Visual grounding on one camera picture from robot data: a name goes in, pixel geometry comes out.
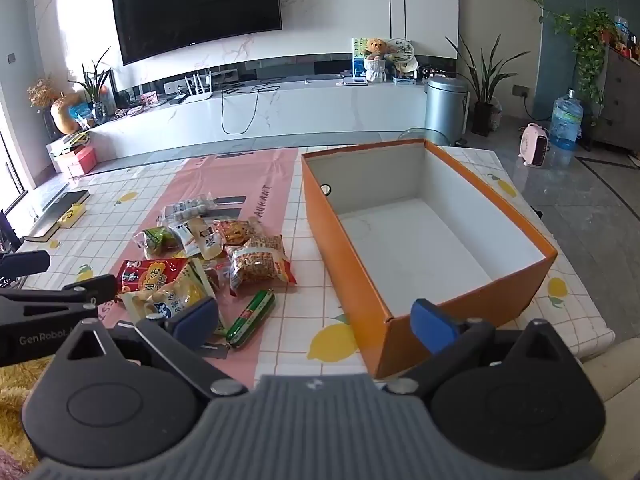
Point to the round printed hand fan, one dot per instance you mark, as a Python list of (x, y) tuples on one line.
[(402, 52)]

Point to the silver pedal trash can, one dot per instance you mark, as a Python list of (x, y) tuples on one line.
[(445, 110)]

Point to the white router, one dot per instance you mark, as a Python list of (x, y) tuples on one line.
[(197, 92)]

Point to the tall leaf potted plant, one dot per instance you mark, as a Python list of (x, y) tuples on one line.
[(482, 116)]

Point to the small yellow item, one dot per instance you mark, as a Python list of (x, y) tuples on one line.
[(70, 216)]

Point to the white snack packet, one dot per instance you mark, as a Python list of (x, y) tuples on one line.
[(182, 234)]

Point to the transparent chair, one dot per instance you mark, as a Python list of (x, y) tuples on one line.
[(415, 135)]

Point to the pink space heater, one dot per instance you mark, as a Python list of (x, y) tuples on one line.
[(532, 145)]

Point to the red snack packet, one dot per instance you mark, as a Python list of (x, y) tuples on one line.
[(150, 276)]

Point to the green white box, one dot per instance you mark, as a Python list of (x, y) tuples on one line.
[(357, 60)]

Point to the orange cardboard box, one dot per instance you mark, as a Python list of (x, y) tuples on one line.
[(350, 260)]

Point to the green sausage stick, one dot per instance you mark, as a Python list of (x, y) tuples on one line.
[(250, 317)]

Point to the blue packet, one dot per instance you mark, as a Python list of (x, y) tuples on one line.
[(82, 110)]

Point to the grey dresser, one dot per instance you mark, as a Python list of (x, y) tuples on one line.
[(620, 95)]

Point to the trailing vine plant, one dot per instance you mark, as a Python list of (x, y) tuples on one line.
[(590, 35)]

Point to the black flat screen television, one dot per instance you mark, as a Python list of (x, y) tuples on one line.
[(195, 5)]

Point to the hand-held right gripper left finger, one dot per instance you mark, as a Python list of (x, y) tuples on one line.
[(195, 319)]

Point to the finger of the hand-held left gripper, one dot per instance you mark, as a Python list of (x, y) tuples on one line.
[(25, 263), (95, 286)]

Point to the clear egg snack packet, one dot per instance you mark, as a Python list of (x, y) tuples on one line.
[(187, 208)]

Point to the small white flat device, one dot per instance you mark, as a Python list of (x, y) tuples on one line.
[(354, 80)]

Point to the beige dark label snack packet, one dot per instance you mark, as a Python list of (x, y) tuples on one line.
[(210, 241)]

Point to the orange spicy snack packet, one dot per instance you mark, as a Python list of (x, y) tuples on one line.
[(237, 230)]

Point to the pink photo frame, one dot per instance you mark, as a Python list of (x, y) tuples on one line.
[(150, 99)]

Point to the pale yellow snack packet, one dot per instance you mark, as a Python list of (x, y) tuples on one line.
[(167, 302)]

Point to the small green potted plant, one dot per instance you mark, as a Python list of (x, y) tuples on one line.
[(95, 85)]

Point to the black book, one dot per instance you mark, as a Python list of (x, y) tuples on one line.
[(55, 215)]

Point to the beige sofa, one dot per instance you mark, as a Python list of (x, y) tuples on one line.
[(620, 385)]

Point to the red white peanut packet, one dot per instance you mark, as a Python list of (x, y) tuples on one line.
[(257, 261)]

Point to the white marble tv cabinet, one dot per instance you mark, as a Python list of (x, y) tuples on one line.
[(325, 110)]

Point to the wall socket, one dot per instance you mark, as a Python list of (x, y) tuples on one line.
[(520, 91)]

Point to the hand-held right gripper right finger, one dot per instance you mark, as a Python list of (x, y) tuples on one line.
[(434, 324)]

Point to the brown teddy bear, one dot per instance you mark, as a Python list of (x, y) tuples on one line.
[(375, 47)]

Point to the red box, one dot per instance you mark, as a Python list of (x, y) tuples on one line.
[(80, 160)]

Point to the orange vase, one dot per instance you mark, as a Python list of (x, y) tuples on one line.
[(65, 115)]

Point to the pink table mat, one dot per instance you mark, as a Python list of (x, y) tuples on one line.
[(240, 175)]

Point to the dried flower bunch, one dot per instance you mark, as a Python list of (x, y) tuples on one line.
[(42, 91)]

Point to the blue water bottle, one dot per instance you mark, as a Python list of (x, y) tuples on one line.
[(566, 120)]

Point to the yellow fluffy blanket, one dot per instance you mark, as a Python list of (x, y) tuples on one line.
[(15, 400)]

